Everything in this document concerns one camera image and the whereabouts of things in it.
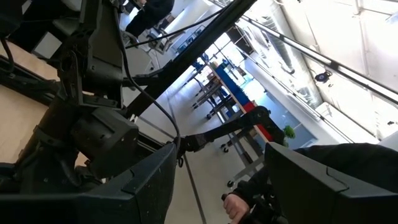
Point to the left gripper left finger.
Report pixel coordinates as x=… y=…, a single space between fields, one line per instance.
x=140 y=193

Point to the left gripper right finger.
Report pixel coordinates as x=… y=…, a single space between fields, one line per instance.
x=304 y=193

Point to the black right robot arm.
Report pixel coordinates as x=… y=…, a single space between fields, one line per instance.
x=102 y=137

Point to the black handheld device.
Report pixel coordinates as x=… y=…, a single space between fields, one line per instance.
x=264 y=214

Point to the green leafy plant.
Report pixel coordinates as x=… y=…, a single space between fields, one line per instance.
x=289 y=132

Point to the person's hand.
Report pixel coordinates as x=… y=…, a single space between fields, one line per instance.
x=234 y=207

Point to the black desk crossbar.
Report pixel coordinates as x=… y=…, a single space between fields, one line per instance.
x=233 y=126

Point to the blue red top table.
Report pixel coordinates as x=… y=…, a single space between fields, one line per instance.
x=236 y=90

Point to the grey office chair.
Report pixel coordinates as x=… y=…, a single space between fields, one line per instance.
x=161 y=43

